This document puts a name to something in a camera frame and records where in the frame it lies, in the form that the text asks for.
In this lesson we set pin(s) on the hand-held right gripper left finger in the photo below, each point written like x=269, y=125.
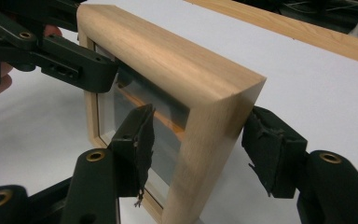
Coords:
x=133, y=155

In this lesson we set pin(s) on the wooden table edge strip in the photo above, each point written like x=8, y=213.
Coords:
x=307, y=34

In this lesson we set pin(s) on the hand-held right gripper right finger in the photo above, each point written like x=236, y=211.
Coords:
x=276, y=155

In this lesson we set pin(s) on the wooden photo frame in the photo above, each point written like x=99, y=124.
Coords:
x=174, y=62

